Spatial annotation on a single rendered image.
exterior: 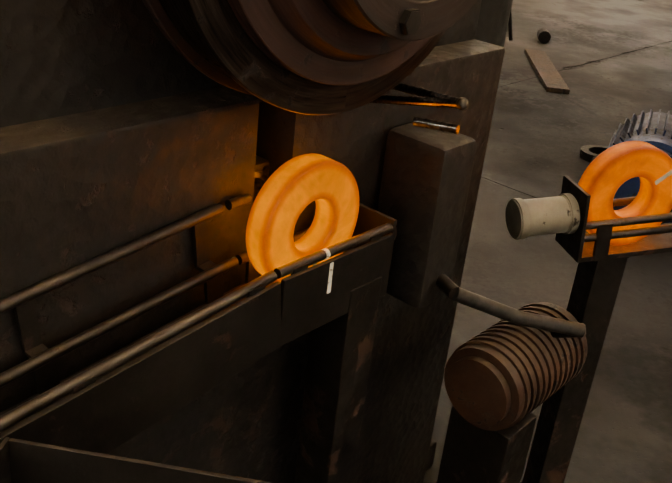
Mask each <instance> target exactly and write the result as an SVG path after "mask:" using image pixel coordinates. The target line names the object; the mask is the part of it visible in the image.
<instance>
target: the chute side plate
mask: <svg viewBox="0 0 672 483"><path fill-rule="evenodd" d="M394 237H395V235H394V234H393V233H390V234H388V235H385V236H383V237H381V238H379V239H376V240H374V241H372V242H369V243H366V244H364V245H362V246H359V247H357V248H355V249H352V250H350V251H347V252H345V253H343V254H340V255H338V256H336V257H333V258H331V259H328V260H326V261H324V262H321V263H319V264H317V265H314V266H312V267H309V268H307V269H305V270H303V271H300V272H298V273H296V274H293V275H290V276H288V277H286V278H283V279H282V280H281V283H280V282H278V281H277V282H275V283H273V284H271V285H270V286H268V287H266V288H265V289H263V290H261V291H259V292H257V293H256V294H254V295H252V296H250V297H248V298H246V299H244V300H242V301H241V302H239V303H237V304H235V305H233V306H232V307H230V308H228V309H226V310H224V311H223V312H221V313H219V314H217V315H215V316H214V317H212V318H210V319H208V320H206V321H204V322H203V323H201V324H199V325H197V326H195V327H194V328H192V329H190V330H188V331H186V332H185V333H183V334H181V335H179V336H177V337H175V338H174V339H172V340H170V341H168V342H166V343H165V344H163V345H161V346H159V347H157V348H156V349H154V350H152V351H150V352H148V353H147V354H145V355H143V356H141V357H139V358H137V359H136V360H134V361H132V362H130V363H128V364H127V365H125V366H123V367H121V368H119V369H118V370H116V371H114V372H112V373H110V374H108V375H107V376H105V377H103V378H101V379H99V380H98V381H96V382H95V383H93V384H91V385H89V386H87V387H86V388H84V389H82V390H80V391H78V392H76V393H75V394H72V395H70V396H69V397H67V398H65V399H63V400H61V401H60V402H58V403H56V404H54V405H52V406H51V407H49V408H47V409H45V410H43V411H41V412H40V413H38V414H36V415H34V416H32V417H31V418H29V419H27V420H25V421H23V422H22V423H20V424H18V425H16V426H14V427H13V428H11V429H9V430H7V431H5V432H3V433H2V434H0V444H1V442H2V441H3V440H4V438H5V437H9V438H15V439H21V440H27V441H32V442H38V443H44V444H50V445H56V446H62V447H68V448H73V449H79V450H85V451H91V452H97V453H103V454H108V453H110V452H111V451H113V450H115V449H116V448H118V447H119V446H121V445H123V444H124V443H126V442H127V441H129V440H131V439H132V438H134V437H136V436H137V435H139V434H140V433H142V432H144V431H145V430H147V429H148V428H150V427H152V426H153V425H155V424H156V423H158V422H160V421H161V420H163V419H164V418H166V417H168V416H169V415H171V414H172V413H174V412H176V411H177V410H179V409H181V408H182V407H184V406H185V405H187V404H189V403H190V402H192V401H193V400H195V399H197V398H198V397H200V396H201V395H203V394H205V393H206V392H208V391H209V390H211V389H213V388H214V387H216V386H217V385H219V384H221V383H222V382H224V381H225V380H227V379H229V378H230V377H232V376H234V375H235V374H237V373H238V372H240V371H242V370H243V369H245V368H246V367H248V366H250V365H251V364H253V363H254V362H256V361H258V360H259V359H261V358H262V357H264V356H266V355H267V354H269V353H270V352H272V351H274V350H275V349H277V348H279V347H280V346H282V345H284V344H286V343H288V342H290V341H292V340H294V339H296V338H298V337H300V336H302V335H304V334H306V333H308V332H310V331H312V330H314V329H316V328H318V327H320V326H322V325H324V324H326V323H328V322H330V321H332V320H334V319H336V318H338V317H340V316H342V315H344V314H346V313H348V307H349V299H350V292H351V290H353V289H355V288H357V287H360V286H362V285H364V284H366V283H368V282H370V281H372V280H374V279H377V278H379V277H382V283H381V290H380V297H381V296H383V295H385V294H386V292H387V285H388V278H389V271H390V264H391V257H392V250H393V244H394ZM332 262H334V266H333V275H332V284H331V292H330V293H328V294H327V287H328V278H329V269H330V263H332Z"/></svg>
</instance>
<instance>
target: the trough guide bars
mask: <svg viewBox="0 0 672 483"><path fill-rule="evenodd" d="M635 198H636V196H635V197H626V198H616V199H613V207H615V206H624V205H629V204H630V203H631V202H632V201H633V200H634V199H635ZM670 212H671V213H662V214H652V215H643V216H634V217H624V218H615V219H606V220H596V221H587V225H586V230H590V229H597V230H596V233H589V234H585V238H584V242H592V241H595V243H594V249H593V256H594V259H593V262H595V261H603V260H607V258H608V252H609V246H610V240H611V239H618V238H627V237H636V236H645V235H654V234H663V233H672V224H670V225H661V226H652V227H643V228H634V229H625V230H616V231H612V228H613V227H618V226H627V225H636V224H645V223H654V222H664V221H672V209H671V211H670Z"/></svg>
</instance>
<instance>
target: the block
mask: <svg viewBox="0 0 672 483"><path fill-rule="evenodd" d="M476 147H477V145H476V141H475V140H474V139H473V138H471V137H469V136H466V135H463V134H460V133H458V134H455V133H449V132H444V131H439V130H434V129H429V128H424V127H418V126H414V125H413V122H412V123H408V124H405V125H401V126H398V127H394V128H392V129H391V130H390V131H389V133H388V135H387V142H386V150H385V157H384V165H383V172H382V180H381V187H380V194H379V202H378V209H377V211H379V212H381V213H383V214H385V215H388V216H390V217H392V218H394V219H396V220H397V225H396V228H397V236H396V238H395V240H394V246H393V252H392V259H391V266H390V271H389V278H388V285H387V292H386V293H387V294H389V295H391V296H393V297H395V298H397V299H399V300H401V301H403V302H405V303H406V304H408V305H410V306H412V307H414V308H424V307H425V306H427V305H429V304H431V303H433V302H435V301H436V300H438V299H440V298H442V297H444V296H446V295H445V294H444V293H443V292H442V291H441V290H440V289H439V288H438V287H437V285H436V281H437V279H438V277H439V276H440V275H441V274H445V275H447V276H448V277H449V278H450V279H451V280H452V278H453V273H454V267H455V262H456V256H457V251H458V245H459V240H460V234H461V229H462V224H463V218H464V213H465V207H466V202H467V196H468V191H469V185H470V180H471V174H472V169H473V164H474V158H475V153H476Z"/></svg>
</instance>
